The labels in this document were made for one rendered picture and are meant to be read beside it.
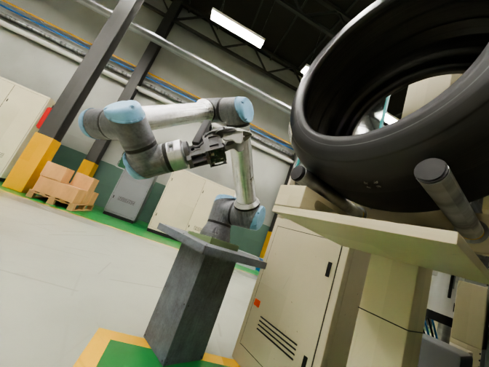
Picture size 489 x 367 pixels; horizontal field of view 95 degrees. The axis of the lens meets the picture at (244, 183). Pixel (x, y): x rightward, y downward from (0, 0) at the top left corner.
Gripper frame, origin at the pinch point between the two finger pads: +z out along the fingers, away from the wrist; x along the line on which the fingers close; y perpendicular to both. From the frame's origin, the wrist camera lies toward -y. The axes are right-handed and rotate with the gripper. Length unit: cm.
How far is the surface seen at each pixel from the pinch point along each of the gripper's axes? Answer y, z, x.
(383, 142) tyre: 29.3, 20.8, 15.2
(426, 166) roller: 37.8, 22.0, 17.1
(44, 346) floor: 30, -101, -59
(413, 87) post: -7, 67, -4
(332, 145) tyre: 21.6, 15.7, 9.2
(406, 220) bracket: 35, 38, -16
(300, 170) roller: 20.6, 9.0, 1.6
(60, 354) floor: 34, -94, -60
